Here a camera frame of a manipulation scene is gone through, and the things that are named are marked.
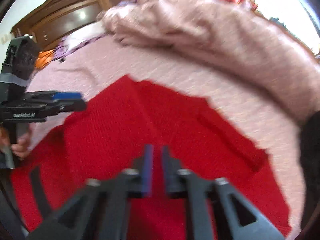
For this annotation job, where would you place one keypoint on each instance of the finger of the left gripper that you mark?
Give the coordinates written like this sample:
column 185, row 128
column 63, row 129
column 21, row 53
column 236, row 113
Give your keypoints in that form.
column 62, row 106
column 66, row 96

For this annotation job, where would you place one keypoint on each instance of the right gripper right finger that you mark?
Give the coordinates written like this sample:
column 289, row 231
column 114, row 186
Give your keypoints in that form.
column 214, row 209

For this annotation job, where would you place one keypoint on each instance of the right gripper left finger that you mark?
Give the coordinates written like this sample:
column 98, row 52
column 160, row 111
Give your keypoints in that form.
column 101, row 209

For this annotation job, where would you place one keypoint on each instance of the red knit cardigan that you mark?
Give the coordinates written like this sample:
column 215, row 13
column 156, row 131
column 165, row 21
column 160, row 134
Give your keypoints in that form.
column 105, row 138

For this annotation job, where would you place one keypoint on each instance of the person left hand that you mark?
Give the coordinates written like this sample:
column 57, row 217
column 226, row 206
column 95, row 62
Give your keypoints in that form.
column 21, row 148

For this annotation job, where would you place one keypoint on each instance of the orange object by bed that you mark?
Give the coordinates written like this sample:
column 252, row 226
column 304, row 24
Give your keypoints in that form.
column 44, row 58

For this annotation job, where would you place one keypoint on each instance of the white lilac pillow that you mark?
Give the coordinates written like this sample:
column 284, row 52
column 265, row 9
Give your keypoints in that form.
column 78, row 39

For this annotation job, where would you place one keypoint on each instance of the dark wooden headboard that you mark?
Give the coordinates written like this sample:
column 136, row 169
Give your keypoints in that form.
column 55, row 19

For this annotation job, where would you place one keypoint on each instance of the pink floral bed sheet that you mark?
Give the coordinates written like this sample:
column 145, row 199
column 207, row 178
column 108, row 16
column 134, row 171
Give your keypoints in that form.
column 98, row 64

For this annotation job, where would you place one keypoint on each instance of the black garment pile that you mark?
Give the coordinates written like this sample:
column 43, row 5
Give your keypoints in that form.
column 309, row 161

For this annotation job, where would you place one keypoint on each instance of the pink floral duvet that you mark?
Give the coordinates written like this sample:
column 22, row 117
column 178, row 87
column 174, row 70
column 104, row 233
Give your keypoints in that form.
column 228, row 36

